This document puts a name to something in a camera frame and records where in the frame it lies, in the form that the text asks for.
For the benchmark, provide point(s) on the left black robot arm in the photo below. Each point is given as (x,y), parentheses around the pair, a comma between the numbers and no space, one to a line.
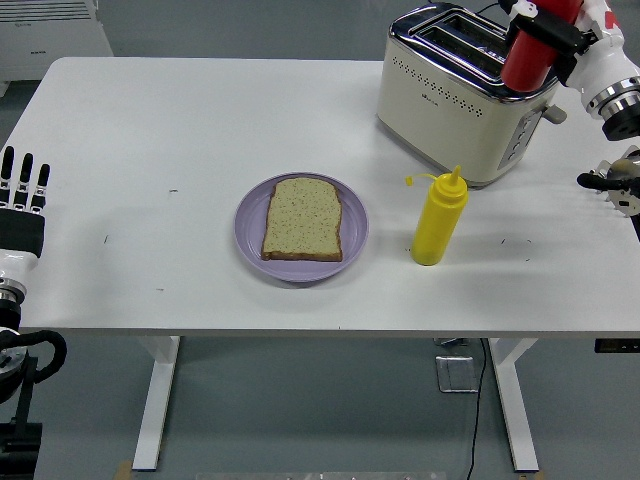
(9,312)

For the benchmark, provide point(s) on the black table control panel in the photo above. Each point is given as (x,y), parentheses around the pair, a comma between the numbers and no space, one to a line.
(617,346)

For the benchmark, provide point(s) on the bread slice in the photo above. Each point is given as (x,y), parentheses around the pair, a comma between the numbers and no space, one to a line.
(302,220)

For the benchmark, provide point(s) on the white appliance cabinet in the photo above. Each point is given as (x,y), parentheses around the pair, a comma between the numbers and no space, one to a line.
(45,45)

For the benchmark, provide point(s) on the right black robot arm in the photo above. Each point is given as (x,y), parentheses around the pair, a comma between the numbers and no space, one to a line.
(620,125)

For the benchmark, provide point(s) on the yellow squeeze bottle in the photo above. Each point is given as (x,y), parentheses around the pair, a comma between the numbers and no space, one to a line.
(437,225)

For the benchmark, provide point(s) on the purple plate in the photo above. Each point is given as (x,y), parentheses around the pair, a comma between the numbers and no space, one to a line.
(250,235)

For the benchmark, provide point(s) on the red squeeze bottle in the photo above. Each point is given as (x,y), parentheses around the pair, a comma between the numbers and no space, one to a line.
(525,65)

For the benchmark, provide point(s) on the white table leg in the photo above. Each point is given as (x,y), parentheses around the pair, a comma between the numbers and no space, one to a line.
(515,400)
(155,400)

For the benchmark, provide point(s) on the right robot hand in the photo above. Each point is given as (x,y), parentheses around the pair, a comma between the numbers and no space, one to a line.
(602,55)

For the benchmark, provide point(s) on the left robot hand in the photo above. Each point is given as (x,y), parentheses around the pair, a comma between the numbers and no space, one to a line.
(20,235)

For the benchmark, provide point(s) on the metal floor socket plate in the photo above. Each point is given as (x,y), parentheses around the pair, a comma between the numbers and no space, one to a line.
(455,374)

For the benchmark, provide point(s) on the cream and chrome toaster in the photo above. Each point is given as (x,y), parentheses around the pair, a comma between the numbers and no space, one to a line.
(440,120)

